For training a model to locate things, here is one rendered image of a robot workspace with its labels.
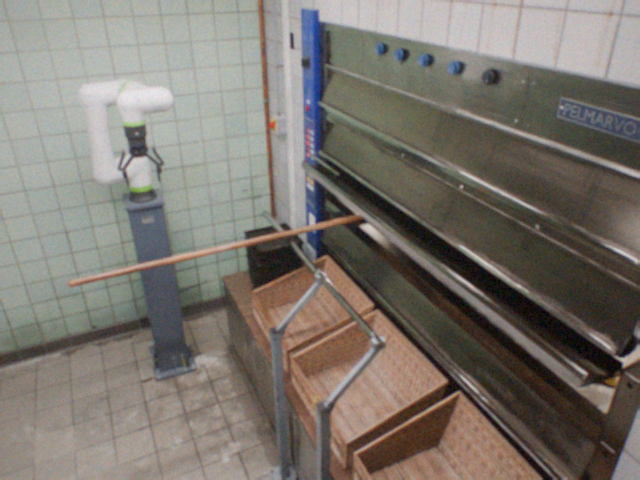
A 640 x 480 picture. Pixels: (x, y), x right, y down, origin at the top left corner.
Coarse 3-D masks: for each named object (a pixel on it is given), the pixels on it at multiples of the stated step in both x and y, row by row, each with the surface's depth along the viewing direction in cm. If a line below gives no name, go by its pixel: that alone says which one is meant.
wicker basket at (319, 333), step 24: (336, 264) 290; (264, 288) 290; (288, 288) 297; (336, 288) 289; (264, 312) 271; (288, 312) 295; (312, 312) 295; (336, 312) 287; (360, 312) 254; (288, 336) 276; (312, 336) 248; (288, 360) 247
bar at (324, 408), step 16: (272, 224) 265; (288, 240) 249; (304, 256) 234; (320, 272) 222; (304, 304) 223; (288, 320) 223; (272, 336) 222; (368, 336) 186; (272, 352) 228; (368, 352) 184; (336, 400) 185; (320, 416) 184; (320, 432) 187; (320, 448) 192; (288, 464) 261; (320, 464) 196
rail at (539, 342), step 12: (312, 168) 262; (324, 180) 251; (360, 204) 222; (372, 216) 214; (408, 240) 193; (420, 252) 186; (456, 276) 171; (468, 288) 165; (480, 300) 161; (504, 312) 153; (516, 324) 148; (528, 336) 145; (540, 348) 141; (552, 348) 139; (564, 360) 135; (576, 372) 132
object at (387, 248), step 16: (336, 208) 280; (352, 224) 266; (368, 224) 261; (368, 240) 253; (384, 240) 246; (400, 256) 233; (416, 272) 221; (432, 288) 210; (448, 288) 210; (448, 304) 202; (464, 304) 200; (464, 320) 195; (480, 320) 191; (480, 336) 188; (496, 336) 183; (512, 352) 175; (528, 352) 175; (528, 368) 169; (544, 368) 168; (544, 384) 163; (560, 384) 162; (560, 400) 159; (576, 400) 156; (576, 416) 154; (592, 416) 150; (592, 432) 150
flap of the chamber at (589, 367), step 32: (352, 192) 241; (416, 224) 215; (416, 256) 189; (448, 256) 190; (480, 288) 170; (512, 288) 173; (544, 320) 156; (544, 352) 140; (576, 352) 142; (576, 384) 132
